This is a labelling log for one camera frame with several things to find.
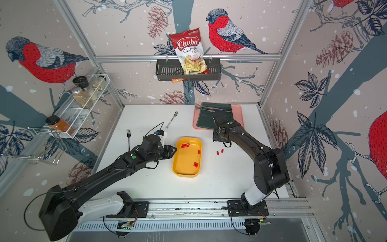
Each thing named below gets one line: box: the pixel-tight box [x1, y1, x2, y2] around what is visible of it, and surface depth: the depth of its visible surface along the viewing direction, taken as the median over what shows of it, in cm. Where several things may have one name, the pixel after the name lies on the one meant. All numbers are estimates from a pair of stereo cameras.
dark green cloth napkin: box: [196, 102, 234, 130], surface depth 120 cm
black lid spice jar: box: [72, 76, 90, 91], surface depth 75 cm
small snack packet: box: [171, 78, 184, 85], surface depth 92 cm
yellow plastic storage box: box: [171, 137, 203, 178], surface depth 92 cm
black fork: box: [126, 129, 132, 152], surface depth 106 cm
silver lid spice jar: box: [71, 86, 94, 109], surface depth 74 cm
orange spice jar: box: [45, 114, 76, 136], surface depth 62 cm
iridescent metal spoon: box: [198, 104, 232, 113], surface depth 121 cm
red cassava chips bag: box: [168, 27, 211, 85], surface depth 86 cm
